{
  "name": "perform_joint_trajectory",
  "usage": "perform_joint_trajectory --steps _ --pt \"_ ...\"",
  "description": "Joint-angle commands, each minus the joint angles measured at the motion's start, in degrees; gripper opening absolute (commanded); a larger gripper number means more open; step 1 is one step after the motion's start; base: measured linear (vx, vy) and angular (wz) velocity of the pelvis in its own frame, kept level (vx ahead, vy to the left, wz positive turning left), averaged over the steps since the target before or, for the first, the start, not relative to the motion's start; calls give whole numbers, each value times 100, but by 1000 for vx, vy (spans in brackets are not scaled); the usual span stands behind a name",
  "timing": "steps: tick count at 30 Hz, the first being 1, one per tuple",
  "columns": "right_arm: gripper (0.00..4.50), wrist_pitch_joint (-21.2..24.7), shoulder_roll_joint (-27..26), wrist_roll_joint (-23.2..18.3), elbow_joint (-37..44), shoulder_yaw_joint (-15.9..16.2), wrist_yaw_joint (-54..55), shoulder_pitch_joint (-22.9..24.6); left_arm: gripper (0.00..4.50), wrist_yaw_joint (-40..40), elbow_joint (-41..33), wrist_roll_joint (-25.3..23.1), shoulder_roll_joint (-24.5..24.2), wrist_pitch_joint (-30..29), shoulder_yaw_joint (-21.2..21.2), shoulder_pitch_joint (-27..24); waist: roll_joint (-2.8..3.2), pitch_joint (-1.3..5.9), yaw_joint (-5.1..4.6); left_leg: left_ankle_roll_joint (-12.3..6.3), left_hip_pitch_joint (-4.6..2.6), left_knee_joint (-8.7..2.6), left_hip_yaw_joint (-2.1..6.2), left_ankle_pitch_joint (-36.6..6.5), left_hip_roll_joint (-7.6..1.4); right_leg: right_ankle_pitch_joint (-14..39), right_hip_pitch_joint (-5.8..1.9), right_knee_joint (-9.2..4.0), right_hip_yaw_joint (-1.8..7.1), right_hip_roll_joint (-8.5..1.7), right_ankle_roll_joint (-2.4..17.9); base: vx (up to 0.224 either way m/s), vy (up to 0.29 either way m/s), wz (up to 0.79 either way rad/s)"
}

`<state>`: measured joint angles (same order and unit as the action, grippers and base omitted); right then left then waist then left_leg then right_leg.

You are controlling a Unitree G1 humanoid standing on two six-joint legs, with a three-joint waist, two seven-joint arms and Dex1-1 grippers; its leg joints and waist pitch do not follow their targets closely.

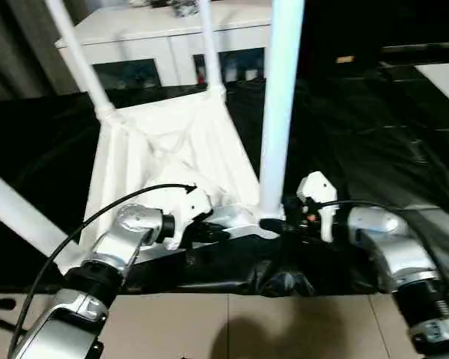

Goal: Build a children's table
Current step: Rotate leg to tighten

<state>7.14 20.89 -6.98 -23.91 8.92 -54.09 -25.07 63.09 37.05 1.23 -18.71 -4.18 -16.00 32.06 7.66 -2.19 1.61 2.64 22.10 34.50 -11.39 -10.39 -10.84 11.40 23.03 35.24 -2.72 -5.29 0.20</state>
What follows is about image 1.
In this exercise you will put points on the white plastic table top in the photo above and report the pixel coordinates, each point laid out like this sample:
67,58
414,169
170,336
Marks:
153,149

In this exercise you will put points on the white plastic table leg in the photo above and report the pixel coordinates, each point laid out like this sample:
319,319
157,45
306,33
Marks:
15,209
280,93
78,56
210,45

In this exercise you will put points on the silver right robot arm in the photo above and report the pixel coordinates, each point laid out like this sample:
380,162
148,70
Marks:
396,247

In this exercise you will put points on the black work mat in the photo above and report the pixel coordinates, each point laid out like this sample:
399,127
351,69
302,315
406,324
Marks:
359,131

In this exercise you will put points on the small white cup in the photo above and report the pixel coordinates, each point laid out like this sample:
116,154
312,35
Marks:
251,75

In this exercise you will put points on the tall white bottle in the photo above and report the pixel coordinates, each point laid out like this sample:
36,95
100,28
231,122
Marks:
233,72

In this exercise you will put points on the small tan box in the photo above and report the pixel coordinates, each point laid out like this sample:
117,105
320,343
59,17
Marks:
345,59

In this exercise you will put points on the white sideboard cabinet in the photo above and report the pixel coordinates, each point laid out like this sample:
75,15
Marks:
142,33

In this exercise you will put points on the dark long bar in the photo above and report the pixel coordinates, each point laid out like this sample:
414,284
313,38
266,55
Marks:
423,48

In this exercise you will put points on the dark clutter on cabinet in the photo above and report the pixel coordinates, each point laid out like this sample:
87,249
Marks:
187,7

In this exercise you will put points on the grey curtain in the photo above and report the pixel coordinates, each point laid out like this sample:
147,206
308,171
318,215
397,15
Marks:
18,45

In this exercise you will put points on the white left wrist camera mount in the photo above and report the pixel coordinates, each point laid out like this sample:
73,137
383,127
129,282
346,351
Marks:
191,205

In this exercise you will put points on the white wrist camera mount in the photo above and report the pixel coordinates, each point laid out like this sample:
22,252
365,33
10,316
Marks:
191,205
318,190

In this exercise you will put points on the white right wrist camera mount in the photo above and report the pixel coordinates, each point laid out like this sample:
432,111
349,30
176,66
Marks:
318,190

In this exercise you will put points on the black folding table frame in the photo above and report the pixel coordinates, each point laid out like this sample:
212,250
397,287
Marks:
2,318

